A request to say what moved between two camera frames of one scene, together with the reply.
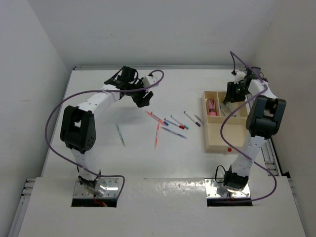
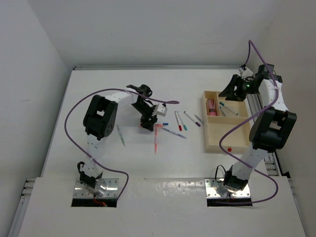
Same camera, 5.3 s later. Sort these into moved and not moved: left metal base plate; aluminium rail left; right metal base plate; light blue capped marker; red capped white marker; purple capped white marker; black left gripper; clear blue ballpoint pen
Moved: black left gripper; red capped white marker
Not moved: right metal base plate; clear blue ballpoint pen; purple capped white marker; light blue capped marker; aluminium rail left; left metal base plate
